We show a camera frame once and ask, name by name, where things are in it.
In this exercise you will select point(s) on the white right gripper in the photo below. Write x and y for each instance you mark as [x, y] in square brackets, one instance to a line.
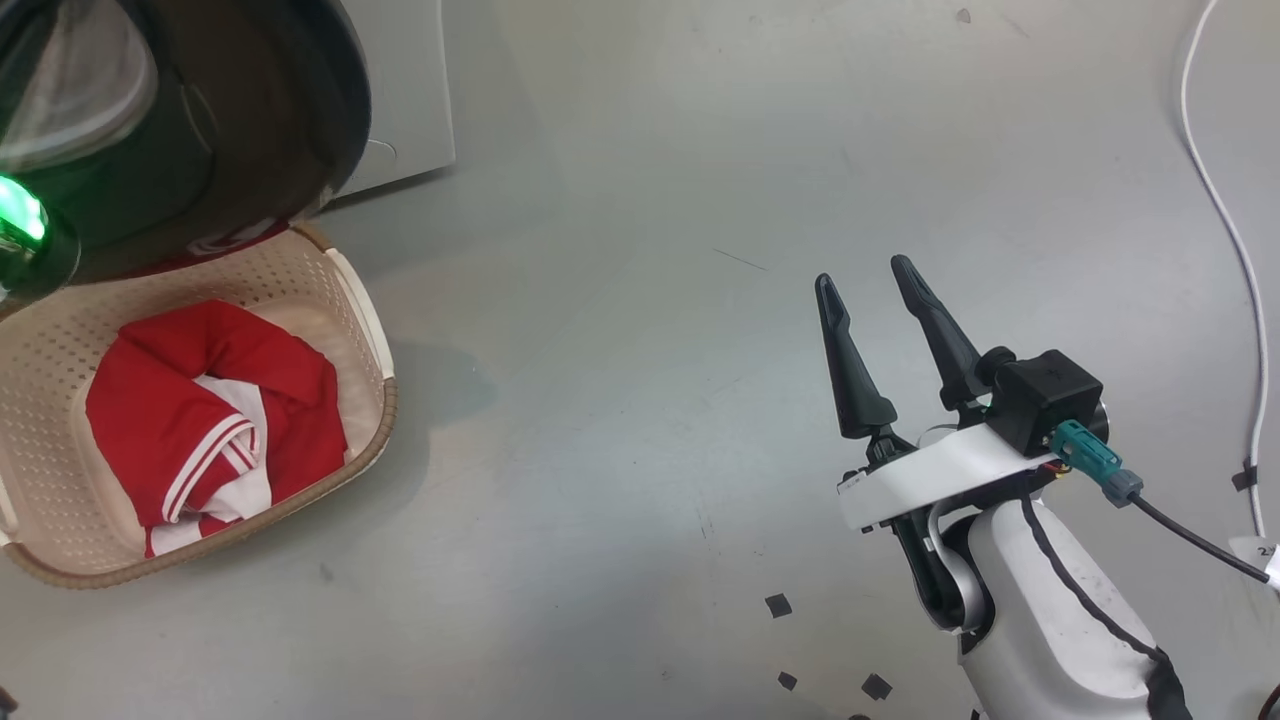
[930, 475]

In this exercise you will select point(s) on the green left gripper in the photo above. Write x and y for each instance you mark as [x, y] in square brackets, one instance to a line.
[35, 250]

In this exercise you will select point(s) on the red garment with striped cuffs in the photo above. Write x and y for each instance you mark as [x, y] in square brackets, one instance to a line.
[170, 410]

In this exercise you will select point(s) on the round glass washing machine door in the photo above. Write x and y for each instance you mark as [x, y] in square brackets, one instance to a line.
[250, 130]

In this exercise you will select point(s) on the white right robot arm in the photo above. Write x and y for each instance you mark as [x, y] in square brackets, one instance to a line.
[1050, 620]

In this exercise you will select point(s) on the beige perforated laundry basket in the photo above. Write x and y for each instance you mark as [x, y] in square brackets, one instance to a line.
[60, 350]

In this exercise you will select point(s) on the white front-load washing machine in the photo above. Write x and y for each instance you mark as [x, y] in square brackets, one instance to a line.
[410, 100]

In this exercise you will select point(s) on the black tape strip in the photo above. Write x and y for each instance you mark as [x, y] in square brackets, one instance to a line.
[1244, 478]

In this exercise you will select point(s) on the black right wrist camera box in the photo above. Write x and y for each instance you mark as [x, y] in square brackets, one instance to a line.
[1045, 400]

